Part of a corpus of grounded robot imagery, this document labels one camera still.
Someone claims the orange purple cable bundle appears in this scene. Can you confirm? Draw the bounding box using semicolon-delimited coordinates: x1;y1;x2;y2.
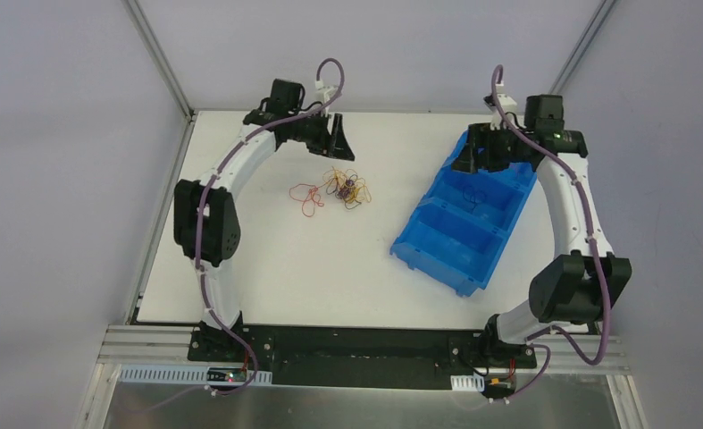
321;166;373;212

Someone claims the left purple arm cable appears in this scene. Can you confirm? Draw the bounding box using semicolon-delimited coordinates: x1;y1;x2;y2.
194;57;347;398

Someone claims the aluminium frame rail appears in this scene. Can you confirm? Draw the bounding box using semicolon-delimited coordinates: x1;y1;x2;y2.
97;324;632;386

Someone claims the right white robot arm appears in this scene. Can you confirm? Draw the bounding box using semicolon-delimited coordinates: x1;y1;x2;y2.
451;94;632;366

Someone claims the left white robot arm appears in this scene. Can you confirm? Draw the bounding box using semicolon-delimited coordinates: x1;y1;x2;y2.
173;79;356;362

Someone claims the blue plastic compartment bin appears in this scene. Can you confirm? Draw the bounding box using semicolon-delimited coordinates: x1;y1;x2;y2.
389;143;537;297

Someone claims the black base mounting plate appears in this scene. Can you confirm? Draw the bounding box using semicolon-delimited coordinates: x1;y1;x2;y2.
188;323;537;390

